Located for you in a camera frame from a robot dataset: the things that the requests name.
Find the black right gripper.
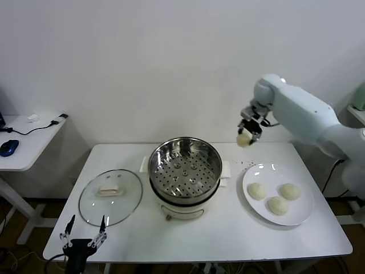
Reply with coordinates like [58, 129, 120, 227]
[237, 119, 263, 145]

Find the black cable with adapter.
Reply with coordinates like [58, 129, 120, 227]
[321, 159, 347, 198]

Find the dark monitor edge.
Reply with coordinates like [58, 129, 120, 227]
[0, 87, 7, 129]

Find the perforated steel steamer basket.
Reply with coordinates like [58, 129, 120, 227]
[148, 137, 223, 200]

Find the white side desk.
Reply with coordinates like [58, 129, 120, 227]
[0, 115, 69, 246]

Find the round glass pot lid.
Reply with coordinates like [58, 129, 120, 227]
[79, 169, 143, 228]

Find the pale green appliance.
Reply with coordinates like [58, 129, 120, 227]
[352, 85, 365, 111]

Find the thin black desk cable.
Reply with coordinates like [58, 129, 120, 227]
[0, 121, 58, 136]

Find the white round plate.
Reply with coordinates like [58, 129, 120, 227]
[242, 163, 314, 227]

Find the white electric cooking pot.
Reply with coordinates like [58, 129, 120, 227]
[139, 156, 231, 221]

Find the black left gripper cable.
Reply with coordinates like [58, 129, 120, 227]
[42, 252, 69, 262]

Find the black and white adapter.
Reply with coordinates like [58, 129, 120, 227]
[50, 114, 68, 126]

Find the blue computer mouse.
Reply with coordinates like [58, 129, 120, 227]
[0, 139, 20, 157]

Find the white steamed baozi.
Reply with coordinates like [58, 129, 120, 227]
[266, 196, 289, 216]
[236, 131, 253, 148]
[278, 183, 302, 201]
[246, 182, 267, 201]

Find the white shelf table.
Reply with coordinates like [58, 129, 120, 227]
[346, 104, 365, 126]

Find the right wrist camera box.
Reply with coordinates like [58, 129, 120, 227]
[240, 105, 267, 123]

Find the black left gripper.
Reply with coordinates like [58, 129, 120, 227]
[59, 214, 108, 274]

